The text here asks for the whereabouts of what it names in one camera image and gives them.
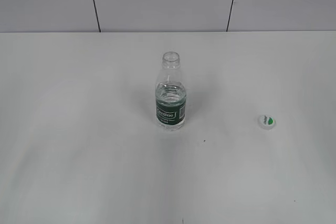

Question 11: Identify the clear plastic water bottle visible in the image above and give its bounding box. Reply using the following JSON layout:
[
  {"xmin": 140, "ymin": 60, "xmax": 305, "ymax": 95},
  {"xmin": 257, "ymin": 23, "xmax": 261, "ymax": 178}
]
[{"xmin": 155, "ymin": 51, "xmax": 187, "ymax": 131}]

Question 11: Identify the white green bottle cap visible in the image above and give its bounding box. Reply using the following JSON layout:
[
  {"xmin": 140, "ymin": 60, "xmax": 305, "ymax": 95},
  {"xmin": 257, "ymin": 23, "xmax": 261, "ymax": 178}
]
[{"xmin": 257, "ymin": 114, "xmax": 276, "ymax": 130}]

